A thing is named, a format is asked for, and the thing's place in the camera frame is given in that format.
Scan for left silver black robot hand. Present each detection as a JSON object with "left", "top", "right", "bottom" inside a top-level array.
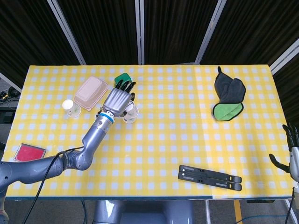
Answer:
[{"left": 102, "top": 79, "right": 137, "bottom": 118}]

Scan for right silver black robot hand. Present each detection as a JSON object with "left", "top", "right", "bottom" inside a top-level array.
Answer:
[{"left": 269, "top": 123, "right": 299, "bottom": 183}]

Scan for pink lidded lunch box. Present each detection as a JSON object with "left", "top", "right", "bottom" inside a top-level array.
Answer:
[{"left": 74, "top": 76, "right": 109, "bottom": 112}]

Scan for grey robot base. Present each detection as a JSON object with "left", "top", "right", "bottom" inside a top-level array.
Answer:
[{"left": 93, "top": 200, "right": 195, "bottom": 224}]

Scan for green square tin box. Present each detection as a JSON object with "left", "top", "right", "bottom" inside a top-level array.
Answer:
[{"left": 114, "top": 72, "right": 133, "bottom": 86}]

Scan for black folding stand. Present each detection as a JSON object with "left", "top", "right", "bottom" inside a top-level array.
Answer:
[{"left": 178, "top": 164, "right": 242, "bottom": 191}]

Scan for grey and green cloth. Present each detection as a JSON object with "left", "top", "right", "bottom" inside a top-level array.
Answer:
[{"left": 212, "top": 66, "right": 247, "bottom": 122}]

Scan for white table leg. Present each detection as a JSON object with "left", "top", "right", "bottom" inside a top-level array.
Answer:
[{"left": 205, "top": 199, "right": 212, "bottom": 224}]

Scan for red flat card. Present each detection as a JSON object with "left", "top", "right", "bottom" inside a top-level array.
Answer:
[{"left": 13, "top": 143, "right": 47, "bottom": 162}]

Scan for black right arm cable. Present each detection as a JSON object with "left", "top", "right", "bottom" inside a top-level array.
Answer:
[{"left": 285, "top": 190, "right": 296, "bottom": 224}]

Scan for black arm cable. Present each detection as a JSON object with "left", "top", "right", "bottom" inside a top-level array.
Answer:
[
  {"left": 31, "top": 146, "right": 84, "bottom": 212},
  {"left": 285, "top": 190, "right": 296, "bottom": 224}
]

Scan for black partition panel white frame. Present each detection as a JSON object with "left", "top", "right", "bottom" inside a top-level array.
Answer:
[
  {"left": 0, "top": 71, "right": 23, "bottom": 93},
  {"left": 0, "top": 0, "right": 87, "bottom": 89},
  {"left": 56, "top": 0, "right": 142, "bottom": 66},
  {"left": 199, "top": 0, "right": 299, "bottom": 69},
  {"left": 270, "top": 38, "right": 299, "bottom": 131},
  {"left": 139, "top": 0, "right": 225, "bottom": 66}
]

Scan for blue floor cable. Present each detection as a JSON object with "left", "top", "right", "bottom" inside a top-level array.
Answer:
[
  {"left": 235, "top": 214, "right": 288, "bottom": 224},
  {"left": 80, "top": 200, "right": 90, "bottom": 224}
]

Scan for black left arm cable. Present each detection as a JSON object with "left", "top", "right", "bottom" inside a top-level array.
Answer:
[{"left": 31, "top": 146, "right": 84, "bottom": 212}]

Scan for black cables on floor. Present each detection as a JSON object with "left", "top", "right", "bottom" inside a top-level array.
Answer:
[{"left": 0, "top": 86, "right": 21, "bottom": 104}]

